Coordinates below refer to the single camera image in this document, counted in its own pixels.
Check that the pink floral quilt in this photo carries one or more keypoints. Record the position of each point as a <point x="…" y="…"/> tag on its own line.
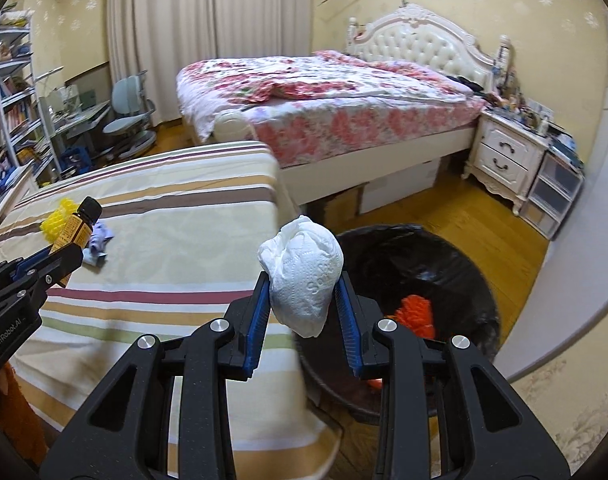
<point x="334" y="85"/>

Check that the white nightstand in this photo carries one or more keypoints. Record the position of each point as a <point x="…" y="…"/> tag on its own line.
<point x="504" y="145"/>

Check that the white underbed box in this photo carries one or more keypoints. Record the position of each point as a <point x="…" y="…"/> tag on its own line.
<point x="399" y="185"/>

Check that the yellow foam fruit net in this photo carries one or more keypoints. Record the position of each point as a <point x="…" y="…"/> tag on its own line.
<point x="51" y="225"/>

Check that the nightstand clutter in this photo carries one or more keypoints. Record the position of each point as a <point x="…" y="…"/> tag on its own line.
<point x="514" y="100"/>

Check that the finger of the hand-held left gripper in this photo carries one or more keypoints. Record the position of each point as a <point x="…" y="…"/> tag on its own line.
<point x="18" y="266"/>
<point x="64" y="260"/>

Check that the white wooden side rail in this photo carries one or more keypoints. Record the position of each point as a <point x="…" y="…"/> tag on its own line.
<point x="14" y="185"/>

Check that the blue storage crate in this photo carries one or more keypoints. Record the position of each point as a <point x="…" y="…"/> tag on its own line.
<point x="76" y="157"/>

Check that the brown bottle with yellow label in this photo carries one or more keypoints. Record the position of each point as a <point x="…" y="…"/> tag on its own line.
<point x="76" y="225"/>

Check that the white bed with tufted headboard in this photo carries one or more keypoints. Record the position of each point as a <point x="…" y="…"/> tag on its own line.
<point x="424" y="47"/>

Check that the grey-blue desk chair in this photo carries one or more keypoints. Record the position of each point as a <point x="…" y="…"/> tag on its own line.
<point x="126" y="97"/>

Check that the trash bin with black bag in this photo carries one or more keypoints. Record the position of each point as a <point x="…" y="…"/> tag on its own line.
<point x="434" y="260"/>

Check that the white paper towel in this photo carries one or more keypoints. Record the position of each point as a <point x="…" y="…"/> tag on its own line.
<point x="299" y="270"/>

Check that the white bookshelf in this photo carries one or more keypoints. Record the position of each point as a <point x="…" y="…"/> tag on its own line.
<point x="14" y="110"/>

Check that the white wardrobe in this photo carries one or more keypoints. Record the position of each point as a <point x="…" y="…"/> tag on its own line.
<point x="584" y="260"/>

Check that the grey study desk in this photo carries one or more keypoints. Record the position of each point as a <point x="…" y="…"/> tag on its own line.
<point x="84" y="115"/>

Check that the white round stool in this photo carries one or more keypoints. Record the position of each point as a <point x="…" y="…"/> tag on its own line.
<point x="231" y="130"/>

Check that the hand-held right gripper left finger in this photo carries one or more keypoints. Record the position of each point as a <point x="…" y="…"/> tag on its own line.
<point x="256" y="325"/>

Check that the beige curtain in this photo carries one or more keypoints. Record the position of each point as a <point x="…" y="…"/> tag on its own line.
<point x="264" y="10"/>
<point x="159" y="35"/>

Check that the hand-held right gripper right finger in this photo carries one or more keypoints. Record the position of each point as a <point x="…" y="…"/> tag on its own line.
<point x="349" y="325"/>

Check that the plastic drawer unit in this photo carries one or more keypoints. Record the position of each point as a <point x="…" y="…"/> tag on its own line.
<point x="554" y="185"/>

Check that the purple crumpled wrapper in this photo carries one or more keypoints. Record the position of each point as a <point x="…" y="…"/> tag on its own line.
<point x="99" y="240"/>

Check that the orange foam fruit net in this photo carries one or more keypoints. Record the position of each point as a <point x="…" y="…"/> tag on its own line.
<point x="414" y="312"/>

